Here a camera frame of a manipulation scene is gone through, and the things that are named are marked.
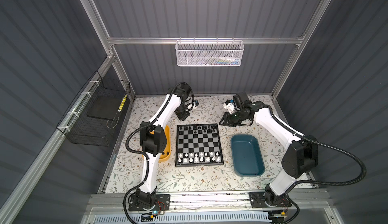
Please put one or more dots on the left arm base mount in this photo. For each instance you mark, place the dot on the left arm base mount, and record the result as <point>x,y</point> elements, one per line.
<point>158,202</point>

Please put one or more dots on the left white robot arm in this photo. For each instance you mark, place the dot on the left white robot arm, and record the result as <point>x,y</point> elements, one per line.
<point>176,98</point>

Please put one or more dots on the black foam pad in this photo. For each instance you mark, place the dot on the black foam pad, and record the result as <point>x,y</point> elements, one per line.
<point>105,108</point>

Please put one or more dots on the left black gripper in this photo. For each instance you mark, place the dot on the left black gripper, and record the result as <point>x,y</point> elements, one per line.
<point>182,116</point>

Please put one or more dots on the black white chess board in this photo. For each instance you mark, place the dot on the black white chess board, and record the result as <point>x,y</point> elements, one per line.
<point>198,144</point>

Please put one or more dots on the black wire mesh basket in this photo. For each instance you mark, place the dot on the black wire mesh basket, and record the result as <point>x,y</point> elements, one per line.
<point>78,128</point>

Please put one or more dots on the markers in white basket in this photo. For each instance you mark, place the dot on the markers in white basket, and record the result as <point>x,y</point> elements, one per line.
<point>231,61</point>

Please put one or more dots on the aluminium front rail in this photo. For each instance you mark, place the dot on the aluminium front rail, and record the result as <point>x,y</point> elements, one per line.
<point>223,200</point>

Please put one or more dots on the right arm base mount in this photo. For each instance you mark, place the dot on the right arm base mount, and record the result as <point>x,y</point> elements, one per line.
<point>267,199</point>

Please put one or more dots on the white wire mesh basket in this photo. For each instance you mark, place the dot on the white wire mesh basket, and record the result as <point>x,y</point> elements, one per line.
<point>193,53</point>

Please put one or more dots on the teal plastic tray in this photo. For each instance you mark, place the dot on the teal plastic tray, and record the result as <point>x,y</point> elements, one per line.
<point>246,155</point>

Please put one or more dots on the yellow plastic tray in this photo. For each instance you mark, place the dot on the yellow plastic tray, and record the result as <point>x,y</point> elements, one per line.
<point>166,151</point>

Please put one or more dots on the yellow marker pen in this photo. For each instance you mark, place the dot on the yellow marker pen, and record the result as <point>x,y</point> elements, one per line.
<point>123,101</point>

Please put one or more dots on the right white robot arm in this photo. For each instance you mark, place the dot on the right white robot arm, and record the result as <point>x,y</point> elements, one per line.
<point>300,155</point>

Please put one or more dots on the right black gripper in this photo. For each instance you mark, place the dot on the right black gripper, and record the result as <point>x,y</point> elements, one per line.
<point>226,121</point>

